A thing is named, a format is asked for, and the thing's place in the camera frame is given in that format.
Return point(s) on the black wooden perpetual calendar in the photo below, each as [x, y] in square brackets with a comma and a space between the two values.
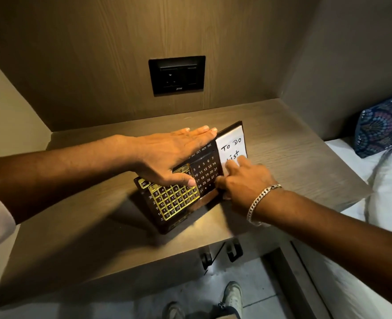
[206, 171]

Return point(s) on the person's left thumb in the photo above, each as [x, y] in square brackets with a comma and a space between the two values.
[184, 179]

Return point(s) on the person's left hand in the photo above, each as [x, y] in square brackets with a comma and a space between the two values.
[159, 152]

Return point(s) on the gold date slider frame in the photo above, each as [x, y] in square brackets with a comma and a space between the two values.
[176, 200]

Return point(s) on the white handwritten note card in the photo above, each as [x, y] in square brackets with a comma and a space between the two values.
[231, 144]

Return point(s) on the person's right hand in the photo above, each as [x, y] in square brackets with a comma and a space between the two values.
[249, 186]

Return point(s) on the white bed sheet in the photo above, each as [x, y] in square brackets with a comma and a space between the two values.
[359, 212]

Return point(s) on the dark bed frame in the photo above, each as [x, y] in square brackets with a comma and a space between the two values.
[295, 282]

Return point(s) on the person's grey shoe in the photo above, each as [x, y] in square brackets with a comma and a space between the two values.
[232, 295]
[173, 310]

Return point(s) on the person's grey left shoe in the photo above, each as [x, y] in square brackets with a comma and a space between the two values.
[173, 310]

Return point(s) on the person's left middle finger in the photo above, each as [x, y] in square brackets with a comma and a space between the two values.
[196, 130]

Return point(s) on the blue patterned pillow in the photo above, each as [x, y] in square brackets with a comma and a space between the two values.
[382, 124]

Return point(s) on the black wall socket plate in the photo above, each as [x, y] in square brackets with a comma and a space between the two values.
[177, 75]

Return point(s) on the black suitcase wheel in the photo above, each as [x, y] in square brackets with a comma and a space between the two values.
[206, 260]
[234, 250]

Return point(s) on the person's right forearm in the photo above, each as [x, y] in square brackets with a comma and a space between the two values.
[335, 235]

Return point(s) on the person's left forearm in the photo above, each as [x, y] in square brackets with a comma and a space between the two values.
[63, 172]

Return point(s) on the person's right thumb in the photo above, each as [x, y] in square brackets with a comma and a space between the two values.
[222, 182]

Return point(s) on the person's grey right shoe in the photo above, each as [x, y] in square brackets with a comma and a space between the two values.
[232, 295]

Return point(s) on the person's dark trouser leg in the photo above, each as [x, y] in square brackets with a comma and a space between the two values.
[226, 312]

